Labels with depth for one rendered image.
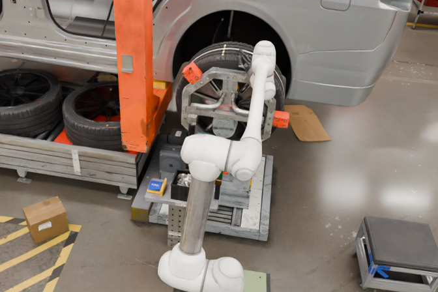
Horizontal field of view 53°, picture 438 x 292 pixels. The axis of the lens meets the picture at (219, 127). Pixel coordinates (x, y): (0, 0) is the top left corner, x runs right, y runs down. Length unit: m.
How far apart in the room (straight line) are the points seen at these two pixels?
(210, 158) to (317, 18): 1.34
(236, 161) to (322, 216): 1.63
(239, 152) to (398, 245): 1.37
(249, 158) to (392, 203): 2.02
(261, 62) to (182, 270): 1.00
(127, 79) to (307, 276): 1.62
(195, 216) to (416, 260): 1.39
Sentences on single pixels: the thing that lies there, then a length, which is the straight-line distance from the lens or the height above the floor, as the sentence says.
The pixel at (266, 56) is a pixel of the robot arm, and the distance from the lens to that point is 2.08.
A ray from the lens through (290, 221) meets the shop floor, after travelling 3.17.
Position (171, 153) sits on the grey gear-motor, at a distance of 2.96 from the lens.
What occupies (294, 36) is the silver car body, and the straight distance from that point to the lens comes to 2.80.
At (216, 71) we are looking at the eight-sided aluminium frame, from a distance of 2.44.
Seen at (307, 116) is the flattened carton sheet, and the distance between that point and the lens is 4.24.
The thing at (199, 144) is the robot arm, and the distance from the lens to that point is 1.74.
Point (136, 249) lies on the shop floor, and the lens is 2.92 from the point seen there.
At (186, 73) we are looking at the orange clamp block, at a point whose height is 1.09.
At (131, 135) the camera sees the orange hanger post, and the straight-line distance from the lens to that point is 2.72.
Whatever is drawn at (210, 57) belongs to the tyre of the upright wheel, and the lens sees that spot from 2.52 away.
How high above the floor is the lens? 2.27
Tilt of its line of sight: 35 degrees down
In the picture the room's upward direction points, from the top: 6 degrees clockwise
